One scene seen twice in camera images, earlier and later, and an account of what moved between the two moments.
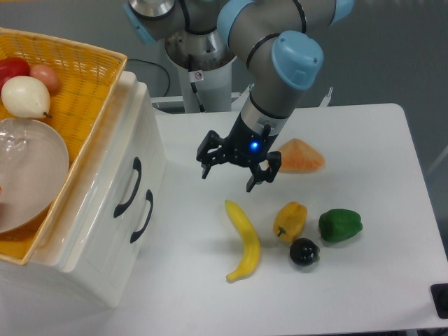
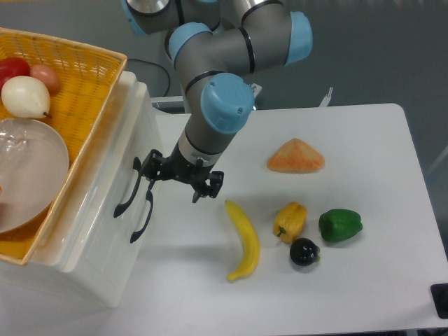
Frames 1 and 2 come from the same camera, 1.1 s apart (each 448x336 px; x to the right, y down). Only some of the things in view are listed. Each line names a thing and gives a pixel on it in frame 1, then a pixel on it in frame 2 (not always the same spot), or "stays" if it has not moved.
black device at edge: x=439 y=292 stays
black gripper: x=246 y=146 → x=155 y=167
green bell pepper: x=338 y=225 stays
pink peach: x=47 y=75 stays
